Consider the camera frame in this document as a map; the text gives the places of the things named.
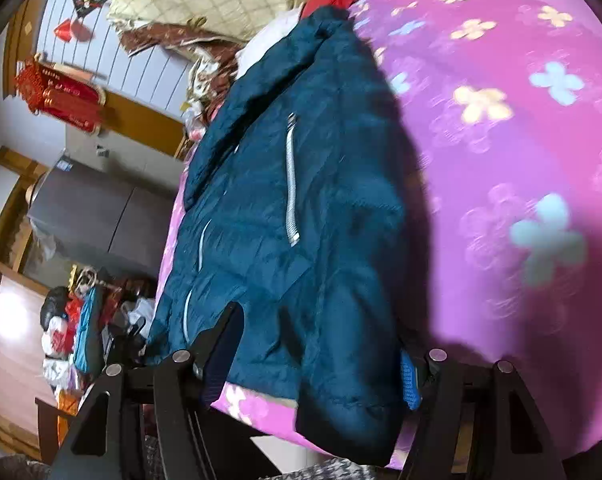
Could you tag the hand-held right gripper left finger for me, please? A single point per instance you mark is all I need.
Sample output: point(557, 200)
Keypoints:
point(220, 355)

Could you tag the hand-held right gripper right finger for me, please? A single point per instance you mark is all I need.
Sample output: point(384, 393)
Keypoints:
point(412, 380)

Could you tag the dark blue puffer jacket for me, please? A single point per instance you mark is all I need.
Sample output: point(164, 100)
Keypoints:
point(301, 220)

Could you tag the pile of bags and clutter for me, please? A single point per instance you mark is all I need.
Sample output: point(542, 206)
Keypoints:
point(88, 335)

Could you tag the pink floral bed sheet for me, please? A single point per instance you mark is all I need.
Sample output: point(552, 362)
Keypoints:
point(501, 170)

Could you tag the white cloth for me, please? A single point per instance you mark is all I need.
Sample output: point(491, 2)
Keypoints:
point(266, 45)

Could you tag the beige floral quilt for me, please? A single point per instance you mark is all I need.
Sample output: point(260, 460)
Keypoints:
point(191, 5)

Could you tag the small red hanging ornament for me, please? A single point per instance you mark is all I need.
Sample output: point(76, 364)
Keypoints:
point(72, 30)

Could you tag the red knot wall ornament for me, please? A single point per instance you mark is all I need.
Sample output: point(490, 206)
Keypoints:
point(56, 95)

